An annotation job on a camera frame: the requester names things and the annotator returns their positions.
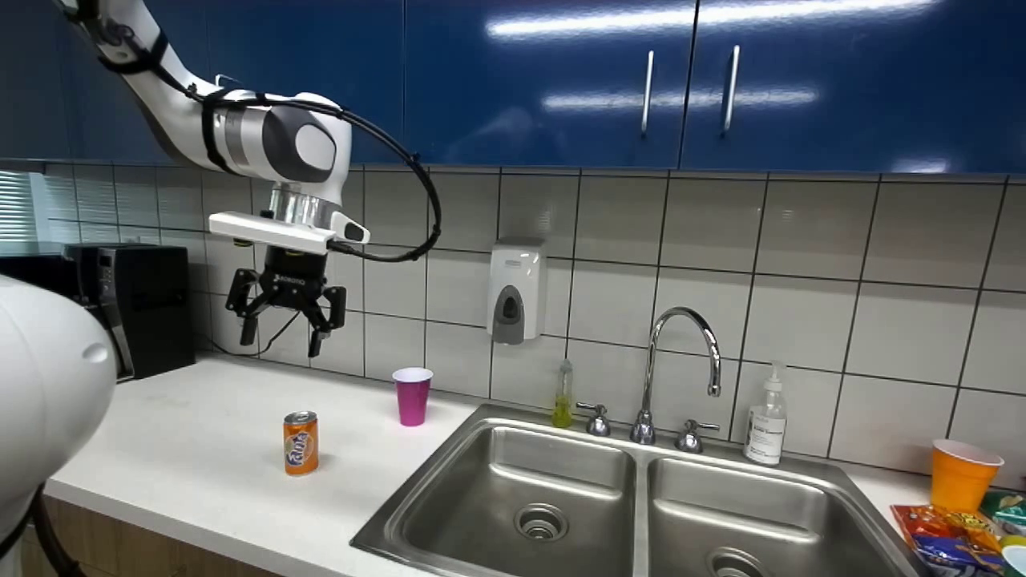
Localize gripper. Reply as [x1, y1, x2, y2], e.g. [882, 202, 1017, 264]
[225, 246, 348, 359]

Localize orange soda can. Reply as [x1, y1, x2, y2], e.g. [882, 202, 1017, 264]
[283, 411, 320, 477]

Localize stainless steel double sink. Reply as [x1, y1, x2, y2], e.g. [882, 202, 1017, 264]
[350, 403, 931, 577]

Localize black coffee machine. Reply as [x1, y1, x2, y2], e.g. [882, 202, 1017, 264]
[63, 244, 196, 382]

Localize pink plastic cup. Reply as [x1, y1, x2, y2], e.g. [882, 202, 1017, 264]
[392, 367, 434, 427]

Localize window blinds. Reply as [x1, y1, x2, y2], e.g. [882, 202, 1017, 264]
[0, 169, 42, 244]

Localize wooden base cabinet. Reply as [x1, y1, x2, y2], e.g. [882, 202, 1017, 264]
[18, 495, 283, 577]

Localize green dish soap bottle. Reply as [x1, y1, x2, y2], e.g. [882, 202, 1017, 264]
[551, 358, 576, 430]

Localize chrome tap lever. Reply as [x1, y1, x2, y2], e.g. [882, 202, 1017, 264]
[576, 401, 612, 438]
[674, 418, 721, 454]

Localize blue cabinet door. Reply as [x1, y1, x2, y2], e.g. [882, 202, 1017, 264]
[403, 0, 698, 170]
[680, 0, 1026, 176]

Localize chrome tap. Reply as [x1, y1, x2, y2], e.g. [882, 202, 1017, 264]
[629, 307, 722, 446]

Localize white pump bottle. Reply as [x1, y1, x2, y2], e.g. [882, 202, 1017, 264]
[742, 361, 789, 466]

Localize red snack bag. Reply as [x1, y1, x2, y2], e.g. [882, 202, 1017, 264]
[891, 504, 1003, 555]

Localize orange plastic cup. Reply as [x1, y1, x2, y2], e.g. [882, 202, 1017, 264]
[930, 438, 1005, 514]

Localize blue snack bag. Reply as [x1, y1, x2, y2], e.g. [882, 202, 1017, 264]
[912, 535, 1008, 577]

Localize green snack bag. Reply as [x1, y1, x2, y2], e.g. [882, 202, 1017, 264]
[979, 490, 1026, 535]

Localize black cable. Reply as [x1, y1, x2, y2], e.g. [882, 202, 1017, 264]
[195, 311, 302, 360]

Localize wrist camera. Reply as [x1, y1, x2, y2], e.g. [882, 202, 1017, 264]
[208, 212, 337, 256]

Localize white wall soap dispenser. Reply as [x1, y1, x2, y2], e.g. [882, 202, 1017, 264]
[487, 238, 548, 346]

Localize blue wall cabinet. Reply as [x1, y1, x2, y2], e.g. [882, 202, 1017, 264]
[0, 0, 1026, 176]

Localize silver cabinet door handle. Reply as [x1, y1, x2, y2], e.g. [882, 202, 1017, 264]
[640, 50, 656, 139]
[722, 45, 741, 135]

